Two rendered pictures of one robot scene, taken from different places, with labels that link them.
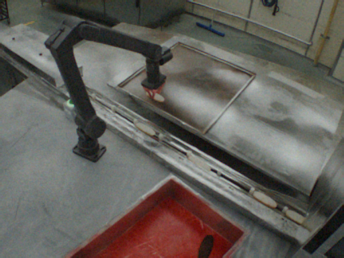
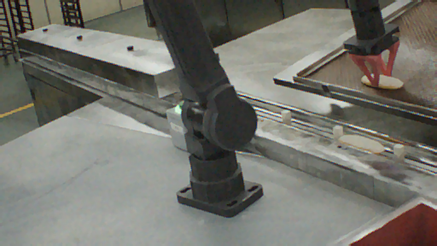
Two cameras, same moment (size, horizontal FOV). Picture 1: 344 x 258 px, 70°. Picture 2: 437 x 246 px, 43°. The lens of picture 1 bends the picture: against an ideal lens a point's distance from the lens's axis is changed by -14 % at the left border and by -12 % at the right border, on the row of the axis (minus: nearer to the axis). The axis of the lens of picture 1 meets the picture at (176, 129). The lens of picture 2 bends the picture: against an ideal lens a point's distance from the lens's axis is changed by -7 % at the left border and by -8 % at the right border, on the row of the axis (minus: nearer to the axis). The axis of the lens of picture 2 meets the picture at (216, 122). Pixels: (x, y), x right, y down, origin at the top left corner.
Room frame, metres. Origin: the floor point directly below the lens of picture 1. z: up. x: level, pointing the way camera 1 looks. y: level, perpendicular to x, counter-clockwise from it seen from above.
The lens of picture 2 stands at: (-0.01, -0.06, 1.26)
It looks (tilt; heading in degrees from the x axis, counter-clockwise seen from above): 21 degrees down; 27
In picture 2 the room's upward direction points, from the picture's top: 10 degrees counter-clockwise
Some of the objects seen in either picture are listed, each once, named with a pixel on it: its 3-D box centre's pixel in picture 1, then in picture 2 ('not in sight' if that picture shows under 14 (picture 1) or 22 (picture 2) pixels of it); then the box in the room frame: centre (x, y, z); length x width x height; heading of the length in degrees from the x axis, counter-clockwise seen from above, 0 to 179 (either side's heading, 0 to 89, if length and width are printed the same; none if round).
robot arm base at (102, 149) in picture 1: (88, 143); (216, 175); (0.73, 0.33, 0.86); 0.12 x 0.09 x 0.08; 72
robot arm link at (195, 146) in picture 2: (89, 125); (217, 125); (0.75, 0.33, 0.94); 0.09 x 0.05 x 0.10; 145
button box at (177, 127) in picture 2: (74, 111); (195, 133); (0.94, 0.47, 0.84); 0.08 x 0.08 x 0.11; 58
